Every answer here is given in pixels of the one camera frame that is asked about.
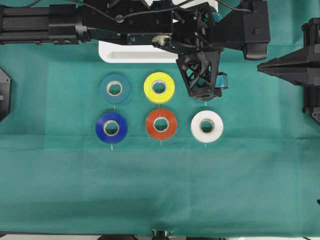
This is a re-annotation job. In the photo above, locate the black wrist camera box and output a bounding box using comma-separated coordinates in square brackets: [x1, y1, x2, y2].
[212, 0, 272, 61]

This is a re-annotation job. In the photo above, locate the black stand under table edge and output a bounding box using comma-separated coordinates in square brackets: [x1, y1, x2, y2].
[152, 229, 175, 240]

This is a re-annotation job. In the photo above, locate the teal green tape roll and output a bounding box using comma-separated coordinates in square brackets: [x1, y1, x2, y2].
[99, 74, 130, 105]

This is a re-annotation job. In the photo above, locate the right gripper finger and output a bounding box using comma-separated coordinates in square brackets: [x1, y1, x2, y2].
[257, 69, 310, 86]
[257, 46, 309, 70]

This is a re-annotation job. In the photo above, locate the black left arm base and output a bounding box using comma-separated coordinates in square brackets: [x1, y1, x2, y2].
[0, 68, 12, 122]

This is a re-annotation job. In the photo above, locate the white plastic tray case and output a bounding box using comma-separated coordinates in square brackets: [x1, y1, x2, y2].
[98, 41, 178, 64]

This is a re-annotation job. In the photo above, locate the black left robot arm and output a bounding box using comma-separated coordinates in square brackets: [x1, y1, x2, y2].
[0, 0, 225, 101]

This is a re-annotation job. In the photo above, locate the yellow tape roll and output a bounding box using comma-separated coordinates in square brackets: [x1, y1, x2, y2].
[143, 72, 175, 104]

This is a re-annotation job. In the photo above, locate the green table cloth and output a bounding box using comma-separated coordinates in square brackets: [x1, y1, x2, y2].
[0, 0, 320, 237]

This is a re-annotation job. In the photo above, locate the blue tape roll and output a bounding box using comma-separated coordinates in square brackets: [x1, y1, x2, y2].
[95, 112, 128, 145]

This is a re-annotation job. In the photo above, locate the red orange tape roll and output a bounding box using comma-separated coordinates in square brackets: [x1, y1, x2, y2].
[145, 108, 178, 141]

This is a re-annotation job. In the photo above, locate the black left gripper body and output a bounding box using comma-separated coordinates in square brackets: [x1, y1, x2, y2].
[82, 0, 224, 59]

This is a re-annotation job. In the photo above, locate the white tape roll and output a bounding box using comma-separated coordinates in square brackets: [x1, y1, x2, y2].
[190, 110, 224, 144]

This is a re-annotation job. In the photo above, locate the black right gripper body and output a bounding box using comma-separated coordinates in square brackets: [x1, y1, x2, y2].
[301, 17, 320, 122]

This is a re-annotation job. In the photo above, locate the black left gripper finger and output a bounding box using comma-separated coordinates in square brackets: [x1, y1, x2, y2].
[176, 50, 229, 100]

